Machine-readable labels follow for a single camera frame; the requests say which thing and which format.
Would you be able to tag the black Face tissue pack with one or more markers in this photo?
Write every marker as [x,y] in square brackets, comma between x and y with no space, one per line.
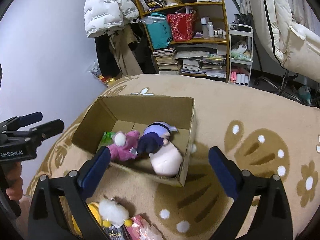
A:
[116,233]

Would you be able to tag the green packet in box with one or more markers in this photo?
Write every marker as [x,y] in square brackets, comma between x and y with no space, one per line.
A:
[106,139]

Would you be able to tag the white puffer jacket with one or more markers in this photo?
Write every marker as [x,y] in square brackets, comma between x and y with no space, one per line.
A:
[104,16]

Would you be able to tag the yellow plush toy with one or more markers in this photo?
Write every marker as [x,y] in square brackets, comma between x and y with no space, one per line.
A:
[89,225]

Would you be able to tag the pink plastic package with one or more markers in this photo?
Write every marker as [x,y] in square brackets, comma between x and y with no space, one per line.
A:
[140,229]

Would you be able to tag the pink plush toy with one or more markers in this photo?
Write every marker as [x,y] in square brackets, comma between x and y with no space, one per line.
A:
[124,146]

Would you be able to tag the red patterned gift bag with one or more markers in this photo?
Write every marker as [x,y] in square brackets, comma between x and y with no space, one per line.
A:
[182,26]

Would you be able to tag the teal shopping bag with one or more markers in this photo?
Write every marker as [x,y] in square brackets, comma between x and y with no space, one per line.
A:
[159,30]

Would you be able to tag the person's left hand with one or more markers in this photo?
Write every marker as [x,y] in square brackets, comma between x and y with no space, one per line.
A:
[15,191]

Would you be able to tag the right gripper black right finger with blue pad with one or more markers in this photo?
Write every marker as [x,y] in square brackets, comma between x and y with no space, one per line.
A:
[272,219]

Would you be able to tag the white fluffy pompom toy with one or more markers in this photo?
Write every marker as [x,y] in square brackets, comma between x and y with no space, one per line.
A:
[114,214]

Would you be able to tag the purple haired plush doll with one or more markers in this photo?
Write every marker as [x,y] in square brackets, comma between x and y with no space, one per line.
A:
[165,158]

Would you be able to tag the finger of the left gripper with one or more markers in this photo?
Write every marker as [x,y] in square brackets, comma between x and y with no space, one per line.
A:
[46,130]
[16,122]

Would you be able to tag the wooden bookshelf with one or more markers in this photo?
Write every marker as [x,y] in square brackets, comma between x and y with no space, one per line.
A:
[210,25]

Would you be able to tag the cream office chair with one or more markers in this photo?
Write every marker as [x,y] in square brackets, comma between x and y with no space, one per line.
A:
[292,45]

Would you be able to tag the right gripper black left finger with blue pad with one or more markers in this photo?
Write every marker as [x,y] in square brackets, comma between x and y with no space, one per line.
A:
[47,219]

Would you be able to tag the stack of books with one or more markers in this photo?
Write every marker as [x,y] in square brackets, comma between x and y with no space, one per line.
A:
[199,59]

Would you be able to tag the open cardboard box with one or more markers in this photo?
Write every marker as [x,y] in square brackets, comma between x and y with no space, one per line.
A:
[135,112]

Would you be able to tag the white rolling cart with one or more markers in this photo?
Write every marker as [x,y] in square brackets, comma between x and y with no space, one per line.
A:
[241,41]

